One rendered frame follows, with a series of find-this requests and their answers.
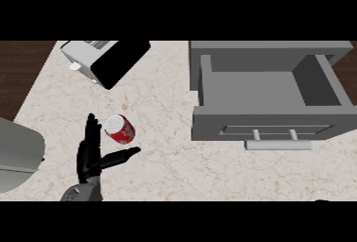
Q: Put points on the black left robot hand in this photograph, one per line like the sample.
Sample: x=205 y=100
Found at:
x=89 y=151

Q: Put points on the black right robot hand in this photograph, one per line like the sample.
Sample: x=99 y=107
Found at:
x=322 y=200

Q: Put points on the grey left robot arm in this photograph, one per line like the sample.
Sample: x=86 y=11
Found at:
x=83 y=192

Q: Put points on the red soda can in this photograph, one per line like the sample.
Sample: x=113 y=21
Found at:
x=120 y=129

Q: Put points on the grey open drawer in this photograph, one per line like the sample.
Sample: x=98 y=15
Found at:
x=275 y=100

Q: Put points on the grey rounded appliance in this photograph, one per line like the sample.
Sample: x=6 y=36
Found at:
x=18 y=156

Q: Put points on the white toaster oven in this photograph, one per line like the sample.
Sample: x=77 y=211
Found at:
x=108 y=60

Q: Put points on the grey cabinet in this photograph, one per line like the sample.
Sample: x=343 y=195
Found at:
x=269 y=53

